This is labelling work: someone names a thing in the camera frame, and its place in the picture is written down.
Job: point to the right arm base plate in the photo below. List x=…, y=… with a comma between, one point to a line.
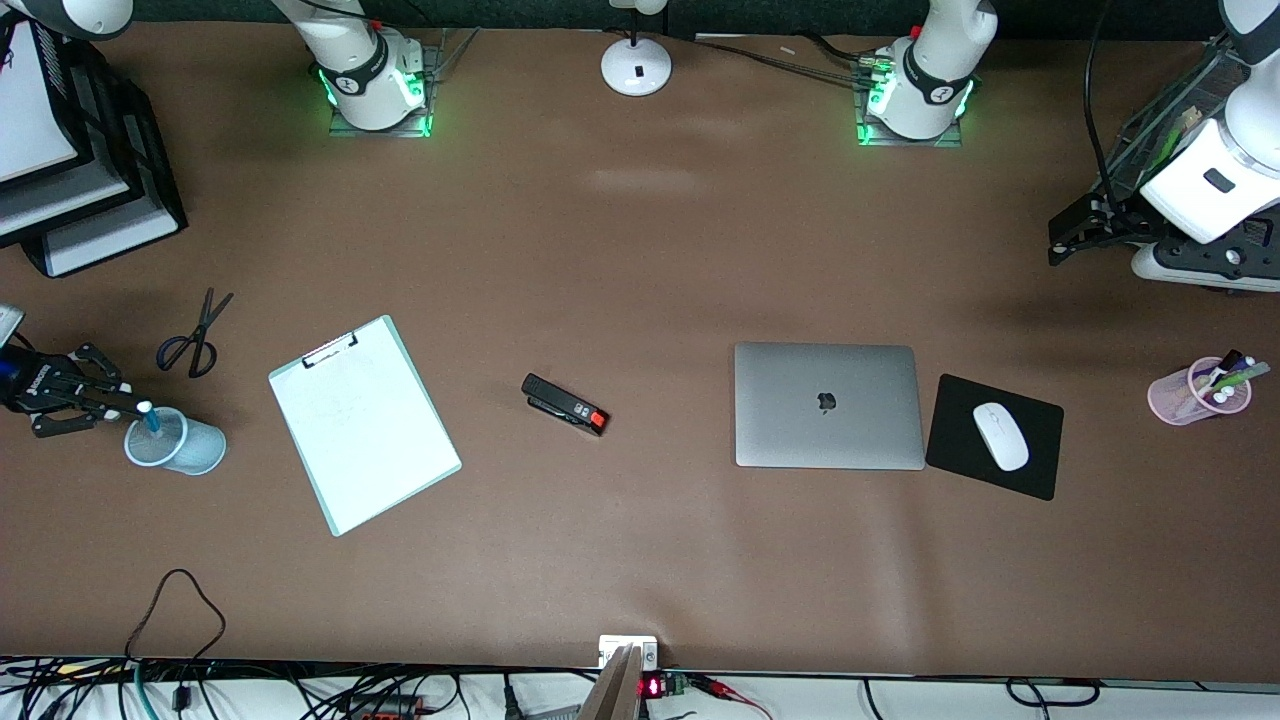
x=432, y=90

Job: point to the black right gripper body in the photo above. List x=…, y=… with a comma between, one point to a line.
x=42, y=383

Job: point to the mint clipboard with white paper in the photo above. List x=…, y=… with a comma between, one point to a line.
x=370, y=430

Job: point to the black stacked paper tray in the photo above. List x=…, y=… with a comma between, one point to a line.
x=130, y=150

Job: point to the pink mesh cup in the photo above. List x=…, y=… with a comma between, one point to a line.
x=1175, y=395

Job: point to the green marker in pink cup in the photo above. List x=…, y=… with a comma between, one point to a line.
x=1248, y=375

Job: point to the white round lamp base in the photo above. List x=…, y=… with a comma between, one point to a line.
x=636, y=68

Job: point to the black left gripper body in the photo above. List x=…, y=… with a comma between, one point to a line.
x=1122, y=222

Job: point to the circuit board with red display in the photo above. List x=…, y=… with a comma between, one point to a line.
x=660, y=686

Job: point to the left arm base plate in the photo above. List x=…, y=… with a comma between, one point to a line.
x=945, y=140

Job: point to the black mouse pad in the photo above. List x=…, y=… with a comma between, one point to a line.
x=955, y=440

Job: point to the white computer mouse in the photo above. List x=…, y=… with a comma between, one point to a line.
x=1002, y=437

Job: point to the silver laptop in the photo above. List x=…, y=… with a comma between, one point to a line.
x=790, y=420

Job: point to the blue marker white cap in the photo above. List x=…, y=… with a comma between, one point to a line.
x=152, y=420

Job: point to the black stapler with red end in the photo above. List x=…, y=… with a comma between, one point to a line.
x=565, y=405

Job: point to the light blue mesh cup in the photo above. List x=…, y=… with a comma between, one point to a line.
x=195, y=448

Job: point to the purple marker in pink cup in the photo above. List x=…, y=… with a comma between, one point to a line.
x=1232, y=368

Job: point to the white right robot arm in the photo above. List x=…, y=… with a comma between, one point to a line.
x=365, y=70

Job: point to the wooden camera stand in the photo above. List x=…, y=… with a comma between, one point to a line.
x=615, y=690

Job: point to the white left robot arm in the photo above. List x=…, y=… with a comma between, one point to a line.
x=930, y=70

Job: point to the white mounting block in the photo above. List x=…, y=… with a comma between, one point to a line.
x=612, y=648

